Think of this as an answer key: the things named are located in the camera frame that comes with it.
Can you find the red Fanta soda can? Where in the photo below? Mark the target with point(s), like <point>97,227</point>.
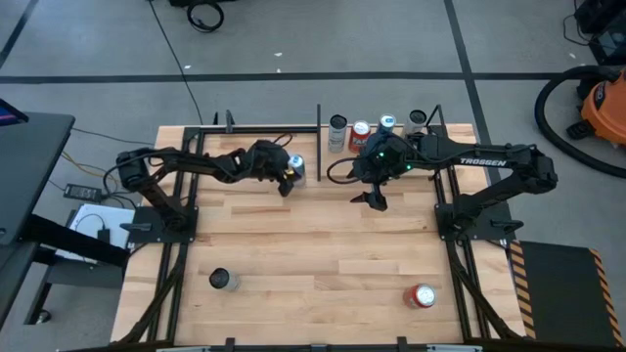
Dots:
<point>419,295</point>
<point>360,137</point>

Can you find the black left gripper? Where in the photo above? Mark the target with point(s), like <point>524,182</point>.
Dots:
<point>266,160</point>

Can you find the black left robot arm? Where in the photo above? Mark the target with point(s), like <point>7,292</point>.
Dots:
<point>195,163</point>

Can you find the white blue Celsius Arctic can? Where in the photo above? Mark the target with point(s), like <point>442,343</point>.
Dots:
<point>337,133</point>

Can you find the raised wooden shelf board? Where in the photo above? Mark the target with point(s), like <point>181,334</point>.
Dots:
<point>337,168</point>

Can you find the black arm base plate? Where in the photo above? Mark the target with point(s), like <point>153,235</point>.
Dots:
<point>484,232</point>
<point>151,237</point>

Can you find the black slanted frame strut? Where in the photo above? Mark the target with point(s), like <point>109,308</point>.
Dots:
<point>438,116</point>

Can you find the black power brick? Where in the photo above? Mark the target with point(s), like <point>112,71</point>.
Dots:
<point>82,191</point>

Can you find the blue silver Red Bull can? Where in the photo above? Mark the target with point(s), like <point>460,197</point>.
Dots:
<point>297,163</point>
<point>387,121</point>

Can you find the white yellow-print beverage can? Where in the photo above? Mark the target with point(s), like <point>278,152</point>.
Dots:
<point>417,117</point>

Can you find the white beverage can black lid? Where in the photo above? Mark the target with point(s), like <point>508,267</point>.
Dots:
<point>224,279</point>

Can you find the black mat hazard stripes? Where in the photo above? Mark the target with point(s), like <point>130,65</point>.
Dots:
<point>557,293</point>

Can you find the black divider post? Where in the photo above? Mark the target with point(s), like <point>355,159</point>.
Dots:
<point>320,146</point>

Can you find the black equipment case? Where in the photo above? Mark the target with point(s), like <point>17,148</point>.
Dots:
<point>606,29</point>

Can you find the short black post bracket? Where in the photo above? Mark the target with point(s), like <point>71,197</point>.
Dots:
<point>229,118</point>
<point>215,118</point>

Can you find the black desk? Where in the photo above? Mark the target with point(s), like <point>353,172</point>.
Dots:
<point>29,161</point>

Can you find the dark display screen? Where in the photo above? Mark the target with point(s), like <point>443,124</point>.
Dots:
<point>10,115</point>

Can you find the small black adapter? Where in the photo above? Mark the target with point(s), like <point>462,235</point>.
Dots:
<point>103,235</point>

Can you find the white paper sheet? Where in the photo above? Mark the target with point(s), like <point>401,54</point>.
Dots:
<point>117,217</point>

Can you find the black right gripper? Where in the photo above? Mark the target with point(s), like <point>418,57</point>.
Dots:
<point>386,159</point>

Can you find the silver aluminium bar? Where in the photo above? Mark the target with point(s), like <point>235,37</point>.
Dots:
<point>455,349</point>
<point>178,349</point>

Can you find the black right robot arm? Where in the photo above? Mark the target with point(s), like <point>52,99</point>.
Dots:
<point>481,161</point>

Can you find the orange shop vacuum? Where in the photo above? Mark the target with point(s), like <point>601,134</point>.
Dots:
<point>606,110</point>
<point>539,110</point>

